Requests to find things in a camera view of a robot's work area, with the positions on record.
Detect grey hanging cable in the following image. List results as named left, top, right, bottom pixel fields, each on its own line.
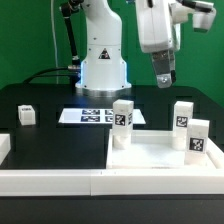
left=50, top=0, right=60, bottom=84

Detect white front fence wall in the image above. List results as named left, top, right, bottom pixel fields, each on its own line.
left=0, top=169, right=224, bottom=196

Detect white right fence wall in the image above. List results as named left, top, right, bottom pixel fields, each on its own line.
left=207, top=140, right=224, bottom=169

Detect sheet of fiducial markers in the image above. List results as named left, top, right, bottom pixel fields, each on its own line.
left=59, top=108, right=145, bottom=124

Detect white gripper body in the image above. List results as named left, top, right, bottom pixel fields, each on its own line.
left=135, top=0, right=180, bottom=53

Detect white fence wall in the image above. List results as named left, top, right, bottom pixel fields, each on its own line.
left=0, top=134, right=11, bottom=165
left=207, top=140, right=224, bottom=169
left=0, top=169, right=224, bottom=196

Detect white left fence wall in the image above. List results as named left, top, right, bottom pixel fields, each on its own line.
left=0, top=134, right=11, bottom=165

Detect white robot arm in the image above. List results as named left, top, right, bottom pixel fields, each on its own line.
left=60, top=0, right=181, bottom=96

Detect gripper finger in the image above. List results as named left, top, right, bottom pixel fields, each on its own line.
left=151, top=50, right=176, bottom=88

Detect black cable bundle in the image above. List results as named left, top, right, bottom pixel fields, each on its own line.
left=22, top=66, right=82, bottom=84

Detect white square table top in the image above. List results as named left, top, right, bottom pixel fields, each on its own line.
left=106, top=130, right=215, bottom=169

